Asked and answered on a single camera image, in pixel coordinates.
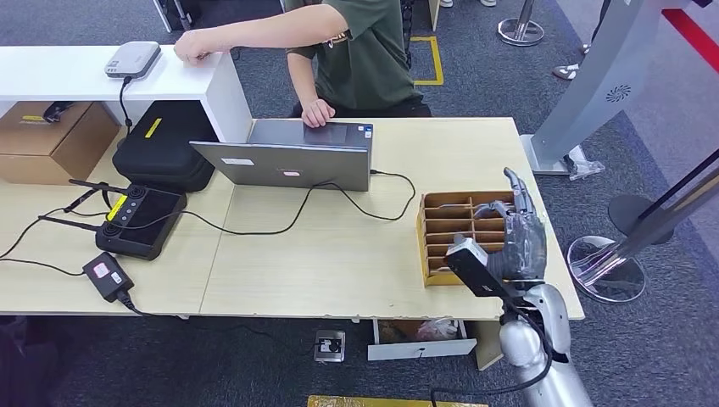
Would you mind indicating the person's right hand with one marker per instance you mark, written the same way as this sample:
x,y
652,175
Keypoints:
x,y
318,114

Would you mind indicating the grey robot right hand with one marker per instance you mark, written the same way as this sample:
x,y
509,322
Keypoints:
x,y
525,247

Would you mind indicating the person's left hand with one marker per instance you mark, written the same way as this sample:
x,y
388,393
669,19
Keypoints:
x,y
194,46

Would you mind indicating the person's right forearm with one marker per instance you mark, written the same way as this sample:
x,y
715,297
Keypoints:
x,y
303,81

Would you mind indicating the person's left forearm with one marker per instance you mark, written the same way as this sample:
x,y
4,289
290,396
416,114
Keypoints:
x,y
269,28

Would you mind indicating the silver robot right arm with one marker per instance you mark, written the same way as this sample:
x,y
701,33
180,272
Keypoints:
x,y
522,348

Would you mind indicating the person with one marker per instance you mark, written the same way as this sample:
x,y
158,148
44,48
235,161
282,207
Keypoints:
x,y
371,67

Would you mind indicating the white card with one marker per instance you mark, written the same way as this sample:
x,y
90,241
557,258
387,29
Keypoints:
x,y
458,205
438,269

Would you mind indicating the wooden card organizer box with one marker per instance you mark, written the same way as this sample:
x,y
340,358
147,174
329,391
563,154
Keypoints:
x,y
438,280

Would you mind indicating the grey laptop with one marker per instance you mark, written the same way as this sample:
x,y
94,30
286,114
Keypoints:
x,y
292,166

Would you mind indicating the grey router box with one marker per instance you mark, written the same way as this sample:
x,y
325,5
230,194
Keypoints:
x,y
133,59

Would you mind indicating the chrome stanchion with mirror base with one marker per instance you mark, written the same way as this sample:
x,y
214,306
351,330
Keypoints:
x,y
609,275

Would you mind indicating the wooden desk leg panel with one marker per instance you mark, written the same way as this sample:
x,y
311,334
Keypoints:
x,y
488,345

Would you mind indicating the black stanchion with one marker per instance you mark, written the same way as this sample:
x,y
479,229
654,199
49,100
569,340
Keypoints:
x,y
626,210

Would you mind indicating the black carrying case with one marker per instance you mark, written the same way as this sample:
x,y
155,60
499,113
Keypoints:
x,y
163,151

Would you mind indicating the pink white plastic bag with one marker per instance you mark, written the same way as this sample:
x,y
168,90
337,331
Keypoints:
x,y
437,330

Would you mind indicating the white shelf riser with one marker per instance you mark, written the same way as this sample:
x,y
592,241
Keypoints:
x,y
56,73

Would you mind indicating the white open drawer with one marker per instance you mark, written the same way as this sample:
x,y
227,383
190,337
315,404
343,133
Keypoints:
x,y
415,349

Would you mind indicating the white shoe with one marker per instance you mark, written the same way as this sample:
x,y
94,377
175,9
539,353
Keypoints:
x,y
564,71

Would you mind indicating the grey kiosk stand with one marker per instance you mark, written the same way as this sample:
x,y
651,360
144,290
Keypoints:
x,y
606,84

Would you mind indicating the brown cardboard box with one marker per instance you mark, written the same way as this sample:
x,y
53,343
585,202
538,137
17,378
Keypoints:
x,y
39,146

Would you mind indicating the black controller with antennas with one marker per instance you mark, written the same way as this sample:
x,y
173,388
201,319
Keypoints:
x,y
143,224

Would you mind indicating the chrome stanchion with round base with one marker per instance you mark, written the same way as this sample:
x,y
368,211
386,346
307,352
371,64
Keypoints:
x,y
519,31

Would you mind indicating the silver floor socket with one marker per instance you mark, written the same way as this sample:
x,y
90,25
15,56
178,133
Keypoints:
x,y
329,346

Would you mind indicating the gold foil object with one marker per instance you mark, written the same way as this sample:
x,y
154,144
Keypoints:
x,y
365,402

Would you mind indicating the black power adapter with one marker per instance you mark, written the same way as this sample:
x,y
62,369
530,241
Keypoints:
x,y
108,277

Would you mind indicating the red barrier belt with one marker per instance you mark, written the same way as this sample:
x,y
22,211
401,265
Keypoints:
x,y
693,36

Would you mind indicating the white furniture frame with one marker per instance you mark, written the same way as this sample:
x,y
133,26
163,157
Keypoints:
x,y
166,14

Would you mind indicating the black wrist camera pale box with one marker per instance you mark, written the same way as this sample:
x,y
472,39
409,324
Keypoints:
x,y
472,269

